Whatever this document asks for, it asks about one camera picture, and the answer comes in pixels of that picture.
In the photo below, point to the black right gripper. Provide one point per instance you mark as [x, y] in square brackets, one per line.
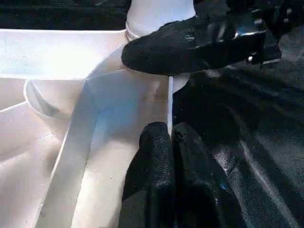
[275, 14]

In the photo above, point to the white plastic table leg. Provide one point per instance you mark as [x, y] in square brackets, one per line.
[152, 12]

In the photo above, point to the white plastic table top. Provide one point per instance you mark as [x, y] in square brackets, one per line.
[61, 118]

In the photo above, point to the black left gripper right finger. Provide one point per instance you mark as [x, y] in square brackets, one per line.
[202, 190]

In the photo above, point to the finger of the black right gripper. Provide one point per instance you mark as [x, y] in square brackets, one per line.
[180, 47]

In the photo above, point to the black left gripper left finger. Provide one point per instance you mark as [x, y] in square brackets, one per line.
[151, 180]

